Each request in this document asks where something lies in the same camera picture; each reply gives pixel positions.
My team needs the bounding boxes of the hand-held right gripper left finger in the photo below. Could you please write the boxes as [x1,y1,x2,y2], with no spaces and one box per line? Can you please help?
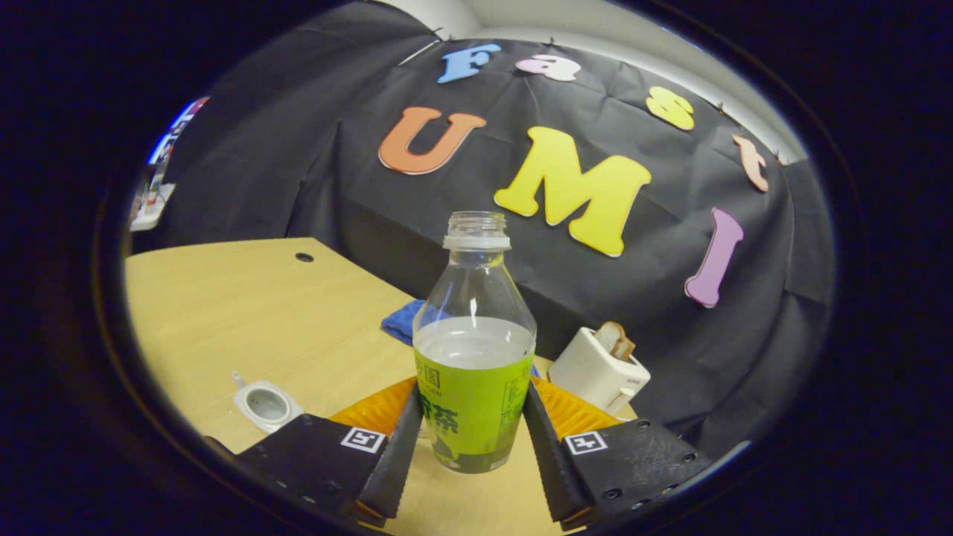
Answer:
[205,376,425,529]

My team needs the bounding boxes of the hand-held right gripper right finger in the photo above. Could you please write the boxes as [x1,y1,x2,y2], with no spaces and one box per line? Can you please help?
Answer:
[521,376,714,531]

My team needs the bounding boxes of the blue towel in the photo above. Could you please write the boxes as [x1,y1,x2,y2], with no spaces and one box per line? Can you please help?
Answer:
[381,299,429,347]

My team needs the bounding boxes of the computer monitor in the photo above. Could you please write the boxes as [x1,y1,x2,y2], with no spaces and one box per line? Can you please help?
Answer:
[147,95,211,166]

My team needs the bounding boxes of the white toaster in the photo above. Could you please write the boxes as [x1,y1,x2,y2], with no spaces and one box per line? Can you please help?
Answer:
[548,326,651,418]

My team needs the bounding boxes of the clear green label water bottle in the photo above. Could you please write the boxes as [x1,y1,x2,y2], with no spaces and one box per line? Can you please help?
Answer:
[412,211,538,475]

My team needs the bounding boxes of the white side desk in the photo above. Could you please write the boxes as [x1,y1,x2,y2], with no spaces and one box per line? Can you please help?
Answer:
[130,183,176,232]

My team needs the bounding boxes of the toasted bread slice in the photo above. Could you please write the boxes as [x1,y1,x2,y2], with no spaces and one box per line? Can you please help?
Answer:
[593,321,637,363]

